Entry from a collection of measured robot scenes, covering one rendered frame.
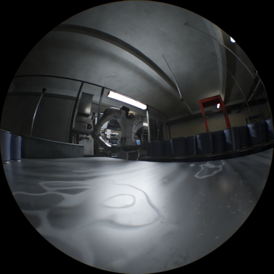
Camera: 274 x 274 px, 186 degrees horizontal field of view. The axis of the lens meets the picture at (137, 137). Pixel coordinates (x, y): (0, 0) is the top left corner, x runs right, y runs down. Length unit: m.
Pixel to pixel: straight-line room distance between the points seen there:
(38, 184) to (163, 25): 3.90
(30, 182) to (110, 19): 3.76
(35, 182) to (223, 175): 0.27
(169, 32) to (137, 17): 1.21
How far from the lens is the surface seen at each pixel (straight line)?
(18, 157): 0.37
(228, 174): 0.15
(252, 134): 0.40
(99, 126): 0.96
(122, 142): 0.66
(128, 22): 3.68
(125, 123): 0.92
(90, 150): 2.28
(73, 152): 0.64
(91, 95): 2.09
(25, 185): 0.15
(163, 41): 3.97
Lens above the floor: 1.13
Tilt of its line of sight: 9 degrees up
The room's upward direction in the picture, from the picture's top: 3 degrees counter-clockwise
